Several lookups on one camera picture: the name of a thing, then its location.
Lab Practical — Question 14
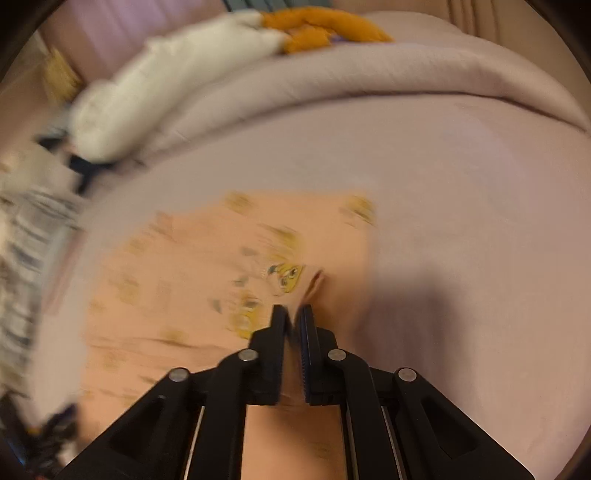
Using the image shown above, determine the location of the peach cartoon print shirt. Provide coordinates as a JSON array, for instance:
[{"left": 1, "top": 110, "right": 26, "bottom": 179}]
[{"left": 78, "top": 191, "right": 385, "bottom": 480}]

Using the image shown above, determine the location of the lilac bed sheet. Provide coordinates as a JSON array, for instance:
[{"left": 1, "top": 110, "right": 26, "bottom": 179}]
[{"left": 31, "top": 95, "right": 590, "bottom": 479}]

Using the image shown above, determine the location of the plaid pillow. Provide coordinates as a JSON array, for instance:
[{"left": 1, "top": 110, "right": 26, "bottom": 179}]
[{"left": 1, "top": 187, "right": 80, "bottom": 397}]

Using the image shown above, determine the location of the dark navy garment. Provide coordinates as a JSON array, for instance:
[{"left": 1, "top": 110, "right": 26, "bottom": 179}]
[{"left": 34, "top": 134, "right": 141, "bottom": 197}]

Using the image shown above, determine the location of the white fluffy blanket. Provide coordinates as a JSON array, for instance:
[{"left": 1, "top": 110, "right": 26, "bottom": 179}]
[{"left": 69, "top": 9, "right": 287, "bottom": 164}]

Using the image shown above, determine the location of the lilac quilted duvet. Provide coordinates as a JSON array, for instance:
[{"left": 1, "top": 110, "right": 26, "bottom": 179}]
[{"left": 119, "top": 12, "right": 590, "bottom": 189}]

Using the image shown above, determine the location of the orange plush toy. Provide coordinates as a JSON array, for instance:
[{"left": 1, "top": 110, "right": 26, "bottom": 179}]
[{"left": 263, "top": 6, "right": 394, "bottom": 55}]

